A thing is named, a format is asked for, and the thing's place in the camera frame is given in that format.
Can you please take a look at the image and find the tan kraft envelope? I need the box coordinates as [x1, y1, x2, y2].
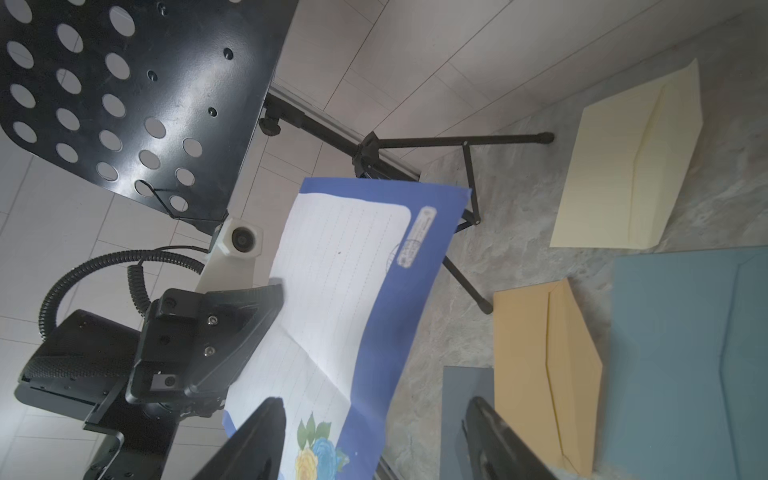
[493, 279, 603, 478]

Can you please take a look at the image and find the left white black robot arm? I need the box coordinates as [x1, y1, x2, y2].
[15, 246, 284, 479]

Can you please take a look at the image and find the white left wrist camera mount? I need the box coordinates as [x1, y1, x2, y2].
[195, 218, 264, 294]

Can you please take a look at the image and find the blue bordered white letter paper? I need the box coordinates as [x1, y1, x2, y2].
[225, 178, 471, 479]

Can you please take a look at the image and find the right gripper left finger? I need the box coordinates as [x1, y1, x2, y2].
[193, 397, 286, 480]

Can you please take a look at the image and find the cream yellow envelope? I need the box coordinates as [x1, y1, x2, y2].
[550, 61, 703, 250]

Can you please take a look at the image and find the light blue envelope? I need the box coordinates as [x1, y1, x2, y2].
[600, 247, 767, 479]

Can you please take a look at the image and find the dark grey envelope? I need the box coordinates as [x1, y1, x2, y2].
[439, 366, 494, 480]

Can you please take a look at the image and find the black perforated music stand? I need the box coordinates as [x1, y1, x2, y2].
[0, 0, 556, 316]

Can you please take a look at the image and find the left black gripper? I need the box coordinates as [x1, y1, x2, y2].
[125, 283, 284, 417]

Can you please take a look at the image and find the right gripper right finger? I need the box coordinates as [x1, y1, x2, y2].
[462, 396, 556, 480]

